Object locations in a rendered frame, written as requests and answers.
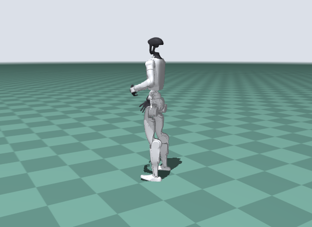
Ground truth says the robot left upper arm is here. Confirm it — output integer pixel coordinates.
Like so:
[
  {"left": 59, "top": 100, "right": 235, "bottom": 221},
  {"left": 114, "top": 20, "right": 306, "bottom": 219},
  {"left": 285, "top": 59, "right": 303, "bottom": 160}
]
[{"left": 145, "top": 60, "right": 156, "bottom": 88}]

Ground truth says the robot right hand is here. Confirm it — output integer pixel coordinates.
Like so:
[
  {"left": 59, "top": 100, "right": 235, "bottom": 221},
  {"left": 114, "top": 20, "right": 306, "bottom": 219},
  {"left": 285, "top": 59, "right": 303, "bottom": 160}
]
[{"left": 139, "top": 96, "right": 151, "bottom": 112}]

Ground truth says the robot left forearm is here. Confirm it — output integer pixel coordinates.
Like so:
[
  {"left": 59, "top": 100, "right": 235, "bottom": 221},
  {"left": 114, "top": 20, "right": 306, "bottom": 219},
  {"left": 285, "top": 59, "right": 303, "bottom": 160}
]
[{"left": 130, "top": 79, "right": 150, "bottom": 93}]

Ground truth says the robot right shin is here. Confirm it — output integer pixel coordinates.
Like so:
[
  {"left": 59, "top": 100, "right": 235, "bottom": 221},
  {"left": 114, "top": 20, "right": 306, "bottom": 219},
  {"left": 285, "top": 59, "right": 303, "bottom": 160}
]
[{"left": 160, "top": 141, "right": 169, "bottom": 168}]

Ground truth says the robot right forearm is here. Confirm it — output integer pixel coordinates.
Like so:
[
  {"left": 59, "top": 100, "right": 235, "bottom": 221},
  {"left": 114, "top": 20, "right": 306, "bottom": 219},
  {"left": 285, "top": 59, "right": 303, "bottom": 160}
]
[{"left": 148, "top": 90, "right": 154, "bottom": 100}]

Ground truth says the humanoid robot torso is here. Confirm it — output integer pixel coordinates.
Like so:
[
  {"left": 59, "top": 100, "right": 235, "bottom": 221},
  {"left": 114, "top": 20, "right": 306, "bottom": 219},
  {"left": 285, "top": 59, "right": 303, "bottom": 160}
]
[{"left": 146, "top": 56, "right": 165, "bottom": 111}]

